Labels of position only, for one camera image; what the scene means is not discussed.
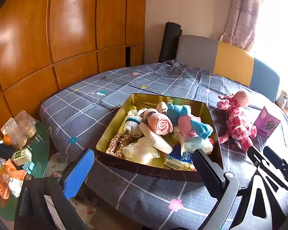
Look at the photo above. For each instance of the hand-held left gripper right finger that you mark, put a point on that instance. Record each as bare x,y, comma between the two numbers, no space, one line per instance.
210,175

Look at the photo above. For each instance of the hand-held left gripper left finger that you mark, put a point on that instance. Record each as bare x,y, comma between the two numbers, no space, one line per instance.
78,173

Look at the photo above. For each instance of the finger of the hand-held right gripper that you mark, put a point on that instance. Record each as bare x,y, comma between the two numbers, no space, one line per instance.
276,156
256,157

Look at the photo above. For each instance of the white tissue pack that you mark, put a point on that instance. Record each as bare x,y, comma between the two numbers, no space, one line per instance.
194,146

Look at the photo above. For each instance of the yellow barcode packet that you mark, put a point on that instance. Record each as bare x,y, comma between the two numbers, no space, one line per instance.
177,165

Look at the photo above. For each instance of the blue tissue pack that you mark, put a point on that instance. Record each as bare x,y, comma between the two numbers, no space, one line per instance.
180,155

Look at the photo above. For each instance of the pink satin scrunchie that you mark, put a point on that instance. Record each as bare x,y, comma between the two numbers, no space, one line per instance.
117,146

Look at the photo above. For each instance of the gold tin box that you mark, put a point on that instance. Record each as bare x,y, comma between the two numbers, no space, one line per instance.
115,129

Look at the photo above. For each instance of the white fluffy roll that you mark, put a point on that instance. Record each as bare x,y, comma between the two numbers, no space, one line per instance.
156,141

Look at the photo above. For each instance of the clear plastic bag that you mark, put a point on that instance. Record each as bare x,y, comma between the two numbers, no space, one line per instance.
141,153

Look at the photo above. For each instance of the blue pink plush toy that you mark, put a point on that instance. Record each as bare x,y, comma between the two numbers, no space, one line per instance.
180,111

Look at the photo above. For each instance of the pink towel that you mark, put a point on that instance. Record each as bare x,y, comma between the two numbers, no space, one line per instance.
160,124

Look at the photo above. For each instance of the white sock teal band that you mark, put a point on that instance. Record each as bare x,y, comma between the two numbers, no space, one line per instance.
133,127

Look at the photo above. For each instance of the printed floor mat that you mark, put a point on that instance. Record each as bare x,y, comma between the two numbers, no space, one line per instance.
60,163

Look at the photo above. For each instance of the pink giraffe plush toy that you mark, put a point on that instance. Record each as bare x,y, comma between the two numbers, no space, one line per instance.
240,122

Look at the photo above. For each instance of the green glass side table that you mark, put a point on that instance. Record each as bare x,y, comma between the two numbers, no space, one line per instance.
39,148

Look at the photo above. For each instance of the small blue foam piece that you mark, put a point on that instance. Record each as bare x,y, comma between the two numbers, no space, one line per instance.
28,167

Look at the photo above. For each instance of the green white small box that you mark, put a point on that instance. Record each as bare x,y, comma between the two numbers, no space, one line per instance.
21,155

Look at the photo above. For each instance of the orange white snack packet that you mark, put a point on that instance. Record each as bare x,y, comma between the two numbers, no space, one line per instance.
13,172

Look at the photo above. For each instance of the grey plaid bed sheet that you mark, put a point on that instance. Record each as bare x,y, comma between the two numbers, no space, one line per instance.
86,105

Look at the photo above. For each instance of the clear plastic cookie container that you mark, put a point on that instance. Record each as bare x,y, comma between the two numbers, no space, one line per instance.
21,129

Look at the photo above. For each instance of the black cloth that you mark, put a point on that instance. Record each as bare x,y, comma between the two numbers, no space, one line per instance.
3,151

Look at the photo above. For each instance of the orange fruit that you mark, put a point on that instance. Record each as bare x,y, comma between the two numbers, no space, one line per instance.
7,139

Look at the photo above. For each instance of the orange ridged packet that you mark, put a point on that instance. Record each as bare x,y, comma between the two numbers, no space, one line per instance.
0,186

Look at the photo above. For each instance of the grey yellow blue headboard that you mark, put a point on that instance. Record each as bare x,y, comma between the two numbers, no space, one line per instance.
232,62

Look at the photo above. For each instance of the bright window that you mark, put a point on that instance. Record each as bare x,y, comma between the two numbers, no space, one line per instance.
278,40

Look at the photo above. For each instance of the black rolled yoga mat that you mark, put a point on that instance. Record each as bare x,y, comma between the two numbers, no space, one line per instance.
169,43

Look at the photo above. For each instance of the pink patterned curtain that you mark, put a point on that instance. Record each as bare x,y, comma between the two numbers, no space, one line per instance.
242,16

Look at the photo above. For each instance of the wooden wardrobe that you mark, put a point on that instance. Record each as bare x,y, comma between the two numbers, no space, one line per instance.
62,28

